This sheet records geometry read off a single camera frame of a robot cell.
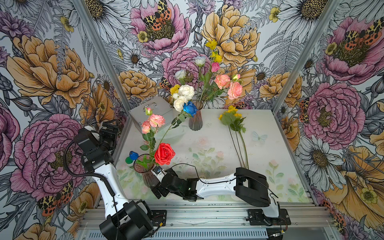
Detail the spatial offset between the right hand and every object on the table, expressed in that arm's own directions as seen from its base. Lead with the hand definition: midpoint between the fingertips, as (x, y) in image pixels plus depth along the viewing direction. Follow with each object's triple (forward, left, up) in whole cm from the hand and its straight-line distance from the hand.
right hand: (159, 183), depth 79 cm
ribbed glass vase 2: (+41, -20, 0) cm, 46 cm away
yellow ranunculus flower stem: (+20, -52, -7) cm, 56 cm away
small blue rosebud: (+3, +6, +24) cm, 24 cm away
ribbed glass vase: (+3, +4, +16) cm, 17 cm away
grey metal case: (+48, +4, +10) cm, 50 cm away
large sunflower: (+43, -47, -1) cm, 64 cm away
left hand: (+18, +17, +22) cm, 34 cm away
